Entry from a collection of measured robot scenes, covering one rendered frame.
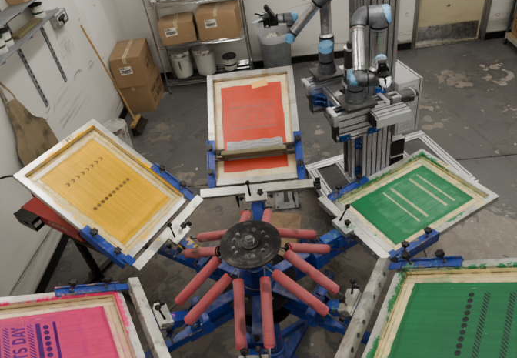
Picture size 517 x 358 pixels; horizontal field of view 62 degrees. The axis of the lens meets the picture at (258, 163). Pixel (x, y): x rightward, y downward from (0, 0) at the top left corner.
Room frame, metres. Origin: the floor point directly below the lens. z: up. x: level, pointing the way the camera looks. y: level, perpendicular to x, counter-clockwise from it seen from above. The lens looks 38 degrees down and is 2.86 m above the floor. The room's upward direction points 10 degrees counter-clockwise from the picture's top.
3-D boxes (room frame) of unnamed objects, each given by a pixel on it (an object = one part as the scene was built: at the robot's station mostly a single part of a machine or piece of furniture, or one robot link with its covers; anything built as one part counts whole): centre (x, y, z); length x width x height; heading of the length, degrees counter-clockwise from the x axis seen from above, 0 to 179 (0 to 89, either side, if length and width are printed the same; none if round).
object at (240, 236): (1.37, 0.10, 0.67); 0.39 x 0.39 x 1.35
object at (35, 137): (3.19, 1.86, 1.06); 0.53 x 0.07 x 1.05; 173
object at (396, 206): (1.72, -0.73, 1.05); 1.08 x 0.61 x 0.23; 113
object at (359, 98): (2.54, -0.75, 1.31); 0.15 x 0.15 x 0.10
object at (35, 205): (2.22, 1.24, 1.06); 0.61 x 0.46 x 0.12; 53
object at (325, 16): (3.15, -0.69, 1.63); 0.15 x 0.12 x 0.55; 165
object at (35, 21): (3.74, 1.74, 1.77); 0.41 x 0.10 x 0.03; 169
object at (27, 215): (2.14, 1.54, 1.06); 0.24 x 0.12 x 0.09; 53
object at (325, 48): (3.03, -0.66, 1.42); 0.13 x 0.12 x 0.14; 165
